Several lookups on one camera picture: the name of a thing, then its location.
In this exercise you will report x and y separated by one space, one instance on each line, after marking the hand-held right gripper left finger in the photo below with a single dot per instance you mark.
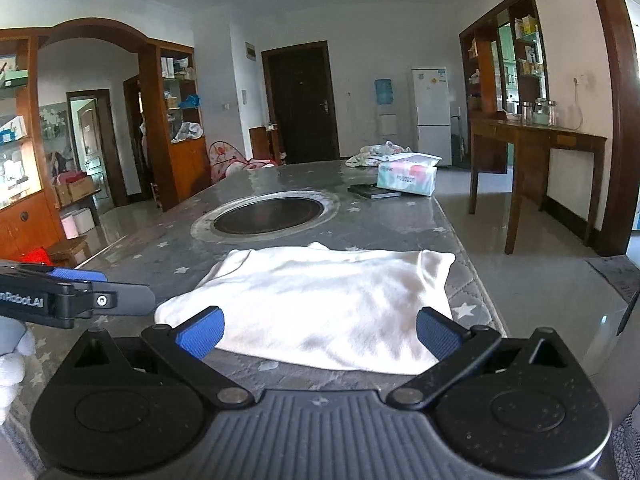
202 330

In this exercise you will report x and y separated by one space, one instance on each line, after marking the brown inner door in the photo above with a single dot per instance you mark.
92 150

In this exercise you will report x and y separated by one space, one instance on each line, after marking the tissue pack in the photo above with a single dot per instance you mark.
407 177

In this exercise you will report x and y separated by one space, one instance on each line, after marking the white shirt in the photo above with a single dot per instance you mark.
325 300

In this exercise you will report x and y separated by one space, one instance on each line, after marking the small dark cabinet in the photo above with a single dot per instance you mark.
260 142

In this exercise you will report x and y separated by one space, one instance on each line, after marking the pink play tent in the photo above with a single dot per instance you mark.
225 160

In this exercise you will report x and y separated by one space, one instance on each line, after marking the black book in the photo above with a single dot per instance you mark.
370 191

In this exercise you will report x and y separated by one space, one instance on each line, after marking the white plastic bag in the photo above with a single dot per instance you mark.
187 131

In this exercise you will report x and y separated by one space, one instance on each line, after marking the wooden arched shelf unit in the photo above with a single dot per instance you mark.
150 110

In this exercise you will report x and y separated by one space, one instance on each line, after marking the red plastic stool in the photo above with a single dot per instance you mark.
35 255

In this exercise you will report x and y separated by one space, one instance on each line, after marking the blue plastic bag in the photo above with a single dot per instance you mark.
189 101

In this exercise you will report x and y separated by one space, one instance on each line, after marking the round hot pot recess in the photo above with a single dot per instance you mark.
270 215

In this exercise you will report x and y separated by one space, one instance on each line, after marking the person's left hand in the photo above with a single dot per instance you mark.
12 370

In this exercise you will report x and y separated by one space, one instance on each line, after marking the wooden console table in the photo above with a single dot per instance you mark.
550 137

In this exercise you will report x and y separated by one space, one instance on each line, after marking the cardboard box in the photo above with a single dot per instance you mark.
77 190

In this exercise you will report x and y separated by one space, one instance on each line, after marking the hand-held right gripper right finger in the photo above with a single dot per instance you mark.
437 332

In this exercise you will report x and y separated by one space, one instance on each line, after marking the pink bucket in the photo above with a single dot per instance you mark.
69 225

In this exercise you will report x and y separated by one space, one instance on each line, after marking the dark wooden door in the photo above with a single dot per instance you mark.
300 105

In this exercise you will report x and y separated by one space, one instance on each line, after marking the wooden wall display cabinet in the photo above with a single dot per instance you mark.
487 50

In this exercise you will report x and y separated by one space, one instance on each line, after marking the white refrigerator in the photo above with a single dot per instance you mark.
432 115

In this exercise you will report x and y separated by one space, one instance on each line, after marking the wooden stool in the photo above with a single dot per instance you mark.
67 250

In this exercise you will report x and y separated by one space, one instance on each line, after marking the grey floor mat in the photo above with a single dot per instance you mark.
612 275

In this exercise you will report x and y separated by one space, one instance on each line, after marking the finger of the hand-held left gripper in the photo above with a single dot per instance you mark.
130 299
80 276

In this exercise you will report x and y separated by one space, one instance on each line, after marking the glass jar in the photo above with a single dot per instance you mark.
526 114
539 112
551 114

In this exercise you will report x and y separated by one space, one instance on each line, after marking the water dispenser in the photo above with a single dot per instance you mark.
385 105

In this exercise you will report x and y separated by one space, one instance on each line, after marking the white bucket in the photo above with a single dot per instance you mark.
86 220

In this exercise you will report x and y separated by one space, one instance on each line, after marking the patterned cloth pile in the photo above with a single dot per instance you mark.
372 155

